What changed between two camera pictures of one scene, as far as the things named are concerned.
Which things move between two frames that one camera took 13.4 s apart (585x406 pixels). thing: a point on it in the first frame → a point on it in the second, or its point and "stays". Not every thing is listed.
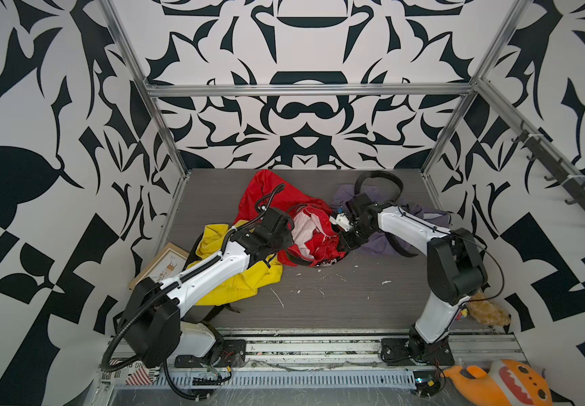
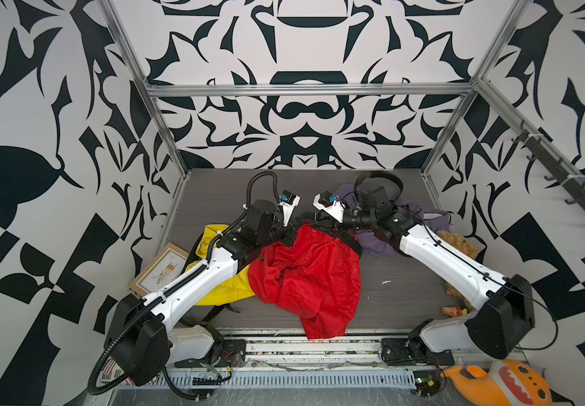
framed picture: x=166 y=264 stays
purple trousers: x=376 y=243 stays
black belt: x=292 y=256 → x=338 y=233
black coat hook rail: x=581 y=193 stays
